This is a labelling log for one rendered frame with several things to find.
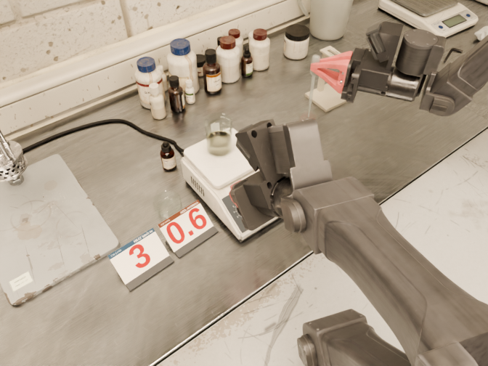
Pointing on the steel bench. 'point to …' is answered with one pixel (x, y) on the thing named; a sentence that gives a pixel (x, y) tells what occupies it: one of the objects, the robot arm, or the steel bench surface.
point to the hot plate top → (239, 169)
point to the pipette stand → (332, 99)
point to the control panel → (234, 213)
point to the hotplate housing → (192, 175)
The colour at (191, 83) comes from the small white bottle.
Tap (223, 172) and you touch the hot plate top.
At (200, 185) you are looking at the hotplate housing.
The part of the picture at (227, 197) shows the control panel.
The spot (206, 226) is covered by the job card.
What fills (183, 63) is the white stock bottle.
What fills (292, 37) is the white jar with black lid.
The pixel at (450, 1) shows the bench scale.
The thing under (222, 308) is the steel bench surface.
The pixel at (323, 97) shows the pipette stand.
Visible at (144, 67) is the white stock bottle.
